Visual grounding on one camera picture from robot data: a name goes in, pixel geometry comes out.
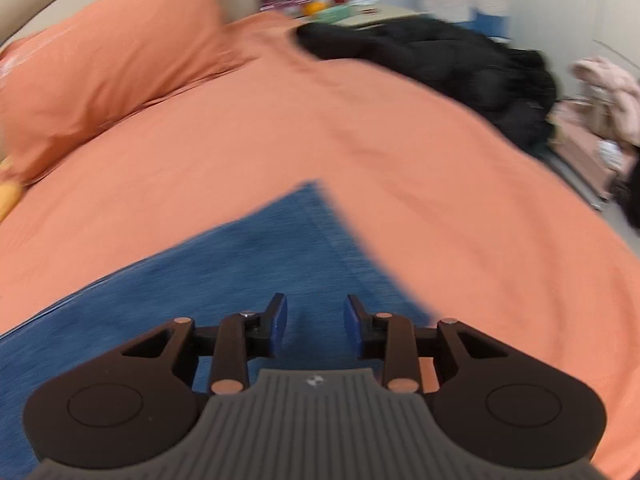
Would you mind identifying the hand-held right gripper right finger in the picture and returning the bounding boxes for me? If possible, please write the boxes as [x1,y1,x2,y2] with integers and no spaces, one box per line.
[343,294,512,395]

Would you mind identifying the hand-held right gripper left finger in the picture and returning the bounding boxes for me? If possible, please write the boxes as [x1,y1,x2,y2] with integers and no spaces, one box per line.
[120,293,289,396]

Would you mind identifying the blue denim pants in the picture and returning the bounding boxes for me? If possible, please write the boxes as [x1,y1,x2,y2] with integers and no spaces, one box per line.
[0,180,437,480]

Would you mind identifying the orange bed sheet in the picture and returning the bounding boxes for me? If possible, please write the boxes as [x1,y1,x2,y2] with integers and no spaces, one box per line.
[0,10,640,480]

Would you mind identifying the black jacket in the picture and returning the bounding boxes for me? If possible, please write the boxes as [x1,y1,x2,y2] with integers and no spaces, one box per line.
[296,17,559,154]

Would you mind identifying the yellow cushion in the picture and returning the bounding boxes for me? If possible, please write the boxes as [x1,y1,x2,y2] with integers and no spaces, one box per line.
[0,157,26,224]

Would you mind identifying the orange embroidered pillow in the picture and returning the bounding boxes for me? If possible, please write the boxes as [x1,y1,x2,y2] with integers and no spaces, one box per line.
[0,0,257,187]

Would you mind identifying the green box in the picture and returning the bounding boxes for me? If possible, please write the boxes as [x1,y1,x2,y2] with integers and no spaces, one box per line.
[315,5,367,24]

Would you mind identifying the beige bedside table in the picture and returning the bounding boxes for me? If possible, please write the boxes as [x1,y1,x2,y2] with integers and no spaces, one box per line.
[295,0,432,31]

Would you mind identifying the pink clothing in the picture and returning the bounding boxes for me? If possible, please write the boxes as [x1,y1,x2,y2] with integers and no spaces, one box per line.
[572,56,640,149]

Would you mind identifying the beige padded headboard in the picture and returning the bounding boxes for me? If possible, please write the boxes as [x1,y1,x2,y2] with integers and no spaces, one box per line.
[0,0,262,56]

